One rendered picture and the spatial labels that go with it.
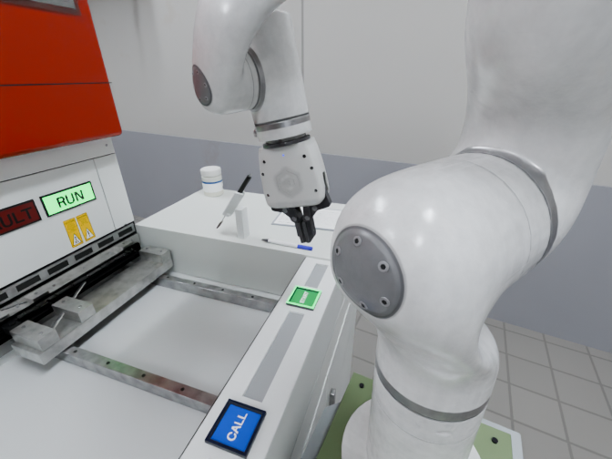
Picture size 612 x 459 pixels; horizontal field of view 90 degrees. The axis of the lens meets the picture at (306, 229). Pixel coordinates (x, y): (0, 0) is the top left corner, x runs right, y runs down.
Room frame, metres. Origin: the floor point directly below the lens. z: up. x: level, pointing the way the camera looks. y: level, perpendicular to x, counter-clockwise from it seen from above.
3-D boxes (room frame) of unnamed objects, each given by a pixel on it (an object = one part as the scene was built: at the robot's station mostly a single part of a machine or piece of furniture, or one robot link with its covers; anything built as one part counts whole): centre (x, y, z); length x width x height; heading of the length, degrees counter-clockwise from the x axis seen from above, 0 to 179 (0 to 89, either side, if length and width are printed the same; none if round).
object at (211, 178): (1.06, 0.34, 1.01); 0.07 x 0.07 x 0.10
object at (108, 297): (0.59, 0.49, 0.87); 0.36 x 0.08 x 0.03; 161
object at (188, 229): (0.87, 0.15, 0.89); 0.62 x 0.35 x 0.14; 71
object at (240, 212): (0.73, 0.18, 1.03); 0.06 x 0.04 x 0.13; 71
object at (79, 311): (0.52, 0.51, 0.89); 0.08 x 0.03 x 0.03; 71
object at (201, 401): (0.40, 0.35, 0.84); 0.50 x 0.02 x 0.03; 71
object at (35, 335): (0.44, 0.54, 0.89); 0.08 x 0.03 x 0.03; 71
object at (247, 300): (0.65, 0.26, 0.84); 0.50 x 0.02 x 0.03; 71
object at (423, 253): (0.22, -0.11, 1.18); 0.19 x 0.12 x 0.24; 126
